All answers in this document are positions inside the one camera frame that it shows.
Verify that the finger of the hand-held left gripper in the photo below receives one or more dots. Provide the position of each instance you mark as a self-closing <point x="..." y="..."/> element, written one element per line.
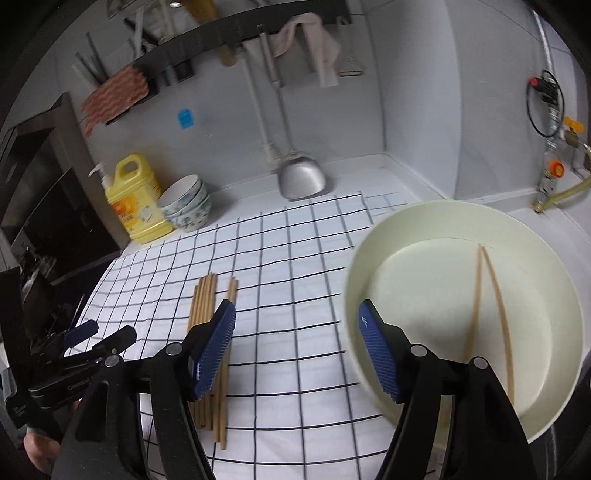
<point x="81" y="331"/>
<point x="117" y="339"/>

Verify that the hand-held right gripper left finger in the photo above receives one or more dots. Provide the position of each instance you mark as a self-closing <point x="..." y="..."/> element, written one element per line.
<point x="214" y="350"/>

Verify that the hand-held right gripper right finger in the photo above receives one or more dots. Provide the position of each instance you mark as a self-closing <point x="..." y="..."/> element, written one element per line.
<point x="378" y="350"/>

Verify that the pile of wooden chopsticks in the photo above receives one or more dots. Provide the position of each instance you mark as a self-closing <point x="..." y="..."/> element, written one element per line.
<point x="204" y="300"/>

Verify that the cream plate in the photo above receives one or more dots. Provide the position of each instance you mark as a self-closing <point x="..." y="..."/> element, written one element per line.
<point x="438" y="277"/>

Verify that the tan wooden chopstick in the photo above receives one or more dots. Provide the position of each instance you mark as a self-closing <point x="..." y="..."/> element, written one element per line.
<point x="501" y="304"/>

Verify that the person's left hand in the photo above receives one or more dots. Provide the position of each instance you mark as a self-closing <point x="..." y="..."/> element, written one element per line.
<point x="41" y="445"/>

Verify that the black white checkered cloth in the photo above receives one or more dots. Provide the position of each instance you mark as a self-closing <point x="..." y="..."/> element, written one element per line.
<point x="286" y="286"/>

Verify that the floral ceramic bowl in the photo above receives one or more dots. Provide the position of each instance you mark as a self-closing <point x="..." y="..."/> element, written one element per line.
<point x="191" y="222"/>
<point x="201" y="205"/>
<point x="182" y="189"/>

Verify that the yellow detergent bottle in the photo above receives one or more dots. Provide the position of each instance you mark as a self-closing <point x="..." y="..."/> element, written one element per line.
<point x="134" y="207"/>

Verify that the steel and black stove unit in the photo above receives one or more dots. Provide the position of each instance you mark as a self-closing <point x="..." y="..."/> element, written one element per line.
<point x="69" y="184"/>

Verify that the metal spatula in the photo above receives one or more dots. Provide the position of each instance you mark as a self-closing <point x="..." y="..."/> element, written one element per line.
<point x="302" y="180"/>

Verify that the red striped cloth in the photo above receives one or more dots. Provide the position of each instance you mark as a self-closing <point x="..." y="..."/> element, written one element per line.
<point x="115" y="94"/>

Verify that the hanging metal scraper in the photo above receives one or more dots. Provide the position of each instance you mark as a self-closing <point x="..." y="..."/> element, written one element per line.
<point x="353" y="69"/>

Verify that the wooden utensil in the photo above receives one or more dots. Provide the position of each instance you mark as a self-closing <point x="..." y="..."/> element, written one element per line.
<point x="224" y="46"/>

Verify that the pink towel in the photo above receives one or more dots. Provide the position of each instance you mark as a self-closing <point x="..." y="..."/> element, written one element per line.
<point x="318" y="50"/>

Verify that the red knob valve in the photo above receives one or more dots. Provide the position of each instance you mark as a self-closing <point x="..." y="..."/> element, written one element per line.
<point x="542" y="87"/>

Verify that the blue wall sticker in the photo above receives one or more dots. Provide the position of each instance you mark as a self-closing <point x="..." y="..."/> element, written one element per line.
<point x="185" y="120"/>

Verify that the black wall rack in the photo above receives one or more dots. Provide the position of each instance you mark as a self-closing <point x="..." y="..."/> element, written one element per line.
<point x="249" y="25"/>

